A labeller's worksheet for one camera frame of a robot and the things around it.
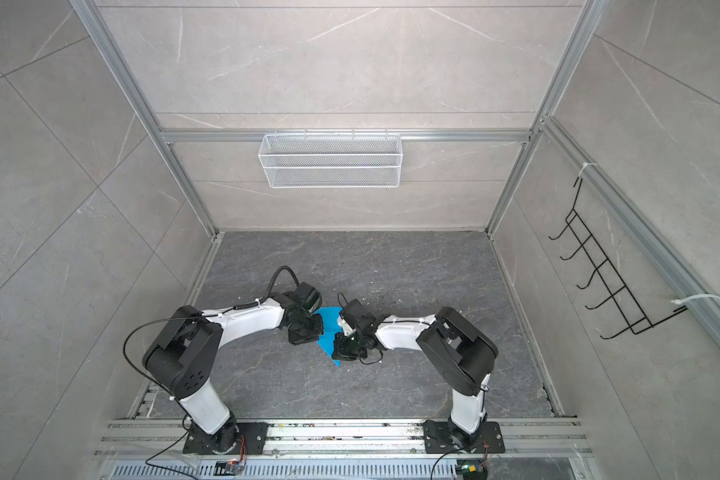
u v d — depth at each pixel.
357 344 0.77
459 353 0.48
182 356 0.47
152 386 0.84
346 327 0.83
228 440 0.66
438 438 0.73
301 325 0.76
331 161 1.01
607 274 0.67
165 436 0.75
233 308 0.55
